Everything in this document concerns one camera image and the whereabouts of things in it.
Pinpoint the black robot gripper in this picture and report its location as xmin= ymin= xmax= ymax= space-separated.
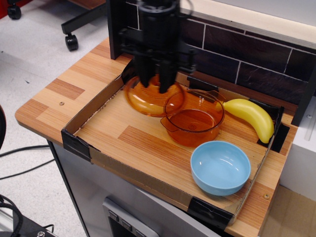
xmin=119 ymin=0 xmax=195 ymax=94

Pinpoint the orange transparent pot lid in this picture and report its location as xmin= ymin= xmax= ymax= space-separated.
xmin=124 ymin=75 xmax=186 ymax=118

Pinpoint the orange transparent pot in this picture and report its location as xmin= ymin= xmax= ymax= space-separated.
xmin=160 ymin=89 xmax=225 ymax=148

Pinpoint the black office chair base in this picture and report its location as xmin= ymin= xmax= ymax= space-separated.
xmin=61 ymin=3 xmax=106 ymax=51

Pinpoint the yellow plastic banana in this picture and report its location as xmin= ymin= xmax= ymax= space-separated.
xmin=223 ymin=98 xmax=275 ymax=144

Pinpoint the light blue bowl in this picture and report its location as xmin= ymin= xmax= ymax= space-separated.
xmin=190 ymin=141 xmax=251 ymax=196

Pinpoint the black caster wheel top left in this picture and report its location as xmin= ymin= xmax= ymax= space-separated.
xmin=7 ymin=0 xmax=22 ymax=20

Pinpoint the taped cardboard fence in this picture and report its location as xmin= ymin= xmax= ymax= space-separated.
xmin=61 ymin=62 xmax=296 ymax=229

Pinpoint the black equipment bottom left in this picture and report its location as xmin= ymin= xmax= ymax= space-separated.
xmin=0 ymin=195 xmax=56 ymax=237

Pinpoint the black vertical post left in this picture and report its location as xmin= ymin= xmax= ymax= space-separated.
xmin=106 ymin=0 xmax=139 ymax=60

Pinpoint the black vertical post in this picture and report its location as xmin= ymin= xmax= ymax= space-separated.
xmin=291 ymin=67 xmax=316 ymax=126
xmin=106 ymin=0 xmax=139 ymax=60

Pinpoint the black floor cable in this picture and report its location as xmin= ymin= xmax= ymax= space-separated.
xmin=0 ymin=145 xmax=55 ymax=180

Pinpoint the black vertical post right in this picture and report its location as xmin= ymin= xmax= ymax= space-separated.
xmin=291 ymin=67 xmax=316 ymax=126

